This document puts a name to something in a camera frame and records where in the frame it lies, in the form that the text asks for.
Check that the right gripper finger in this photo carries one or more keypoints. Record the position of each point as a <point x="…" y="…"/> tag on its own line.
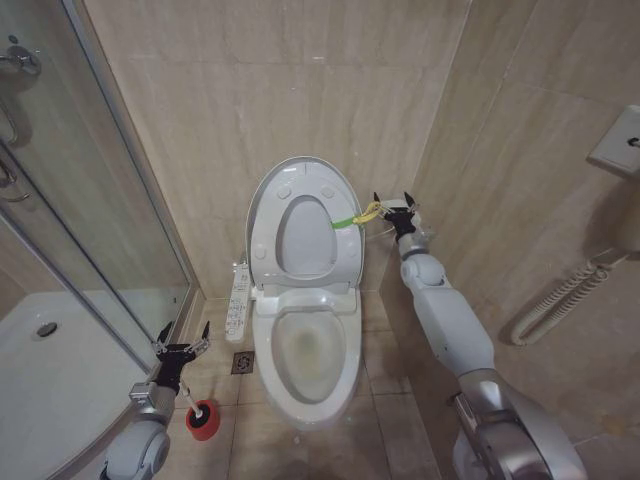
<point x="380" y="202"/>
<point x="412" y="202"/>

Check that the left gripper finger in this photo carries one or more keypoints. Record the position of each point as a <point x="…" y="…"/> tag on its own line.
<point x="164" y="337"/>
<point x="203" y="340"/>

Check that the yellow pull loop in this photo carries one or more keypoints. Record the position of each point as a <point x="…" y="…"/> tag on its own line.
<point x="366" y="214"/>

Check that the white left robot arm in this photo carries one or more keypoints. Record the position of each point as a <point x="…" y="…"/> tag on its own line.
<point x="142" y="440"/>

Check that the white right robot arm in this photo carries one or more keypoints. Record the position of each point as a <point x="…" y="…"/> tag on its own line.
<point x="450" y="320"/>

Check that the white toilet brush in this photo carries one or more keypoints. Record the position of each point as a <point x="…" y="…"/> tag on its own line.
<point x="189" y="397"/>

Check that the red toilet brush holder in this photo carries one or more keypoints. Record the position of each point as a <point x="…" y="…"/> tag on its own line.
<point x="205" y="422"/>

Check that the white toilet bowl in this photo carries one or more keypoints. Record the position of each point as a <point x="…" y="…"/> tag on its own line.
<point x="307" y="360"/>

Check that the metal floor drain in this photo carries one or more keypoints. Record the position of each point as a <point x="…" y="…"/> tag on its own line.
<point x="244" y="363"/>

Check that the white bidet control panel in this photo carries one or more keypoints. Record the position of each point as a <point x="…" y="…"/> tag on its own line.
<point x="237" y="305"/>

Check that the white shower tray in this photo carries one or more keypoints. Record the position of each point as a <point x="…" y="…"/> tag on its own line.
<point x="60" y="380"/>

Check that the round shower drain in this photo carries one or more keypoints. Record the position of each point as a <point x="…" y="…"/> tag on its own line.
<point x="47" y="329"/>

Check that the chrome shower valve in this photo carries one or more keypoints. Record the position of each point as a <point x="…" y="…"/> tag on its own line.
<point x="19" y="57"/>

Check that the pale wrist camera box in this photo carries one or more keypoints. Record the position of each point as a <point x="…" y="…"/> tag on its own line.
<point x="396" y="202"/>

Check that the glass shower enclosure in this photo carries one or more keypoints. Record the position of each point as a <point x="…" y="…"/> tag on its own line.
<point x="90" y="165"/>

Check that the beige wall phone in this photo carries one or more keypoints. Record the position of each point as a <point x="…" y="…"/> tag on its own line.
<point x="620" y="150"/>

